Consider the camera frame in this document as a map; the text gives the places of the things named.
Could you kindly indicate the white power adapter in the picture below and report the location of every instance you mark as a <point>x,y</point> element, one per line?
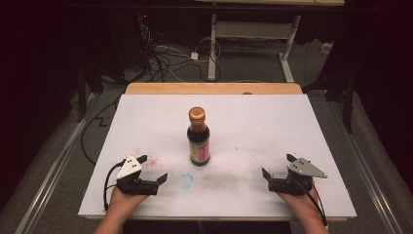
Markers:
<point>194,56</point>

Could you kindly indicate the person's right hand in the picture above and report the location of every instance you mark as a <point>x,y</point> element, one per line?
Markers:
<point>300,203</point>

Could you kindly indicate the metal floor rail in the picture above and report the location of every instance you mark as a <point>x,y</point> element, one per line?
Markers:
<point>55,169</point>
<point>370,182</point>

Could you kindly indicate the person's left hand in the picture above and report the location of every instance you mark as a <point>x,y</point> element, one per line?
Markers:
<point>125,200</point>

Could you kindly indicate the black metal stand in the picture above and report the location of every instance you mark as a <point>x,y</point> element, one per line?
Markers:
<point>82,94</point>
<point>348,104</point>

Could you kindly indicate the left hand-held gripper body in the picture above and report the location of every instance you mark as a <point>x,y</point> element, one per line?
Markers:
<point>136,186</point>

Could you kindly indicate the wooden table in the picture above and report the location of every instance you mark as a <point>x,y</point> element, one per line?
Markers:
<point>181,88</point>

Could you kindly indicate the white table cover sheet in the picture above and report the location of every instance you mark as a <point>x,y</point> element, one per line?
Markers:
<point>246,130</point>

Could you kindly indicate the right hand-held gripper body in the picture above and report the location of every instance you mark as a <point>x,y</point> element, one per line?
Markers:
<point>293,182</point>

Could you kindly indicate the white metal desk frame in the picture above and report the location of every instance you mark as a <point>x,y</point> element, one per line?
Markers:
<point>212,48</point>

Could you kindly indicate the dark sauce bottle gold cap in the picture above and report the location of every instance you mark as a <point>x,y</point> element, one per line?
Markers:
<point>198,139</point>

